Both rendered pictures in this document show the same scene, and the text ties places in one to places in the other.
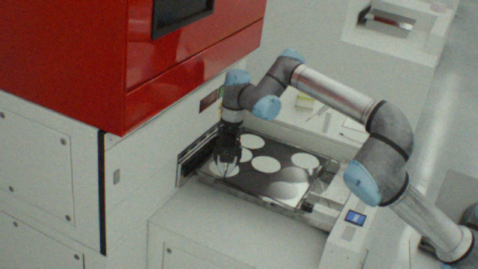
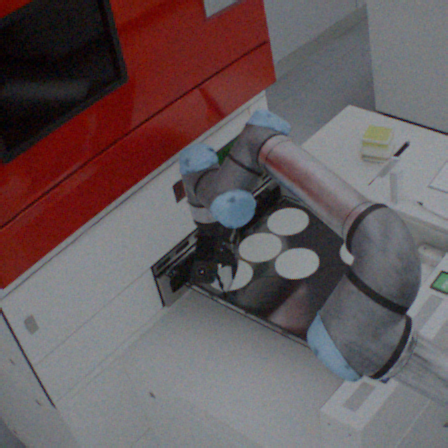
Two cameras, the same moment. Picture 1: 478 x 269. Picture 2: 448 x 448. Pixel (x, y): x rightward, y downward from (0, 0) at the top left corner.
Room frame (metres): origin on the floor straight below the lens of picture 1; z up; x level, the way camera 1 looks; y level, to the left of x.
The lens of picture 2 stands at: (0.37, -0.53, 2.03)
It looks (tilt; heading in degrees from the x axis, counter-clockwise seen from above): 39 degrees down; 27
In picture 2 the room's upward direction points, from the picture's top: 12 degrees counter-clockwise
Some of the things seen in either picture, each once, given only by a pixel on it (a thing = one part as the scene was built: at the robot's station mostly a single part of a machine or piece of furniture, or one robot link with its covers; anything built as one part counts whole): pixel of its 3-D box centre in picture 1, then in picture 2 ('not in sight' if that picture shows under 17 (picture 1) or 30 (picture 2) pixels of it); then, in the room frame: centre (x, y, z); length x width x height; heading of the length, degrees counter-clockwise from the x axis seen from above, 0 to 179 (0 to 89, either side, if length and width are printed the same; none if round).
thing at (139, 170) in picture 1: (184, 136); (157, 238); (1.41, 0.18, 1.02); 0.82 x 0.03 x 0.40; 159
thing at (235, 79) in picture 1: (236, 89); (201, 175); (1.40, 0.04, 1.21); 0.09 x 0.08 x 0.11; 48
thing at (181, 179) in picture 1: (210, 147); (223, 237); (1.57, 0.11, 0.89); 0.44 x 0.02 x 0.10; 159
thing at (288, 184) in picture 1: (266, 164); (297, 264); (1.51, -0.10, 0.90); 0.34 x 0.34 x 0.01; 69
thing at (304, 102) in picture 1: (305, 99); (378, 143); (1.87, -0.23, 1.00); 0.07 x 0.07 x 0.07; 84
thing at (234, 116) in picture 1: (231, 111); (206, 205); (1.41, 0.04, 1.13); 0.08 x 0.08 x 0.05
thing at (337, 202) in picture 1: (332, 200); not in sight; (1.36, -0.32, 0.89); 0.08 x 0.03 x 0.03; 69
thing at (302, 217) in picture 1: (265, 202); not in sight; (1.38, -0.11, 0.84); 0.50 x 0.02 x 0.03; 69
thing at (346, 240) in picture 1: (360, 213); (416, 345); (1.32, -0.41, 0.89); 0.55 x 0.09 x 0.14; 159
